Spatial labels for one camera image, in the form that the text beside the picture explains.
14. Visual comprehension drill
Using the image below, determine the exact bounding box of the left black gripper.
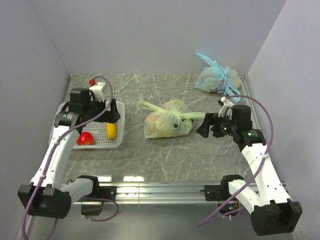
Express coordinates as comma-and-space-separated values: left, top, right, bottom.
84, 95, 120, 124

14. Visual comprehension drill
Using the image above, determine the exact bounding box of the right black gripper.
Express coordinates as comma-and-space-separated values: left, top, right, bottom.
196, 111, 238, 138

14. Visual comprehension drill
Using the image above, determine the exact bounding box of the light green plastic bag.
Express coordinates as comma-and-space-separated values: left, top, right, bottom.
136, 99, 206, 139

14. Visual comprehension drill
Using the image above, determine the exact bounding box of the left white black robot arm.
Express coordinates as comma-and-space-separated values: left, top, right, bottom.
17, 88, 121, 219

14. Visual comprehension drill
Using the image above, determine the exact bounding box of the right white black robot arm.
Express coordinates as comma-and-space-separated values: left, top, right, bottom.
196, 105, 303, 236

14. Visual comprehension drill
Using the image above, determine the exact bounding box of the yellow fake lemon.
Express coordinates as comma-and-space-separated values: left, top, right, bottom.
106, 122, 117, 140

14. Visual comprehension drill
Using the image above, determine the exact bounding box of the red fake apple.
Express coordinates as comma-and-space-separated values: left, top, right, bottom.
76, 131, 94, 146

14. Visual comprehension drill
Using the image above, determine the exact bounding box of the tied blue plastic bag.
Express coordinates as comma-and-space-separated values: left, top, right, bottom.
194, 52, 241, 103

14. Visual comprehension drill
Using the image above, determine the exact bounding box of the white plastic basket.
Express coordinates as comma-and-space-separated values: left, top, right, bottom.
48, 100, 126, 150

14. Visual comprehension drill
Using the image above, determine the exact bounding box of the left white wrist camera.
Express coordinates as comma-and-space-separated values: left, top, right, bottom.
88, 78, 106, 102

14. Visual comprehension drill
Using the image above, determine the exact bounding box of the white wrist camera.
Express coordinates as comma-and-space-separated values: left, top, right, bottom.
218, 96, 234, 118
88, 78, 106, 102

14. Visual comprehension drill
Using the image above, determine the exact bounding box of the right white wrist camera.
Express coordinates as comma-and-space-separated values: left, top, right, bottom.
218, 96, 234, 118

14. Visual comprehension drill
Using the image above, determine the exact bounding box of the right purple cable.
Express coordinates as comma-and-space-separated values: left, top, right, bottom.
196, 94, 275, 228

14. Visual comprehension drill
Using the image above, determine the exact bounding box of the purple cable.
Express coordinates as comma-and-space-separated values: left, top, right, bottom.
196, 94, 275, 228
20, 74, 120, 240

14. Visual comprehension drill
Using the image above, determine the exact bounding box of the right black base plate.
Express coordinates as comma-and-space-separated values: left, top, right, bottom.
203, 185, 227, 202

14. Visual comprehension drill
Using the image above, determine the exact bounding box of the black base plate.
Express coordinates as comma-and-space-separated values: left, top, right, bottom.
93, 185, 117, 201
203, 185, 227, 202

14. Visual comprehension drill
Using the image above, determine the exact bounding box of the aluminium mounting rail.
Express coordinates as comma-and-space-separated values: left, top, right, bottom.
59, 181, 292, 205

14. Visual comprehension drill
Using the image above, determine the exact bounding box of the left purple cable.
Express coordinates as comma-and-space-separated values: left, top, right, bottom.
20, 74, 120, 240

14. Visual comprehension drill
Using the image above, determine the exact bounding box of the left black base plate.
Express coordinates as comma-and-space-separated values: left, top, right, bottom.
93, 185, 117, 201

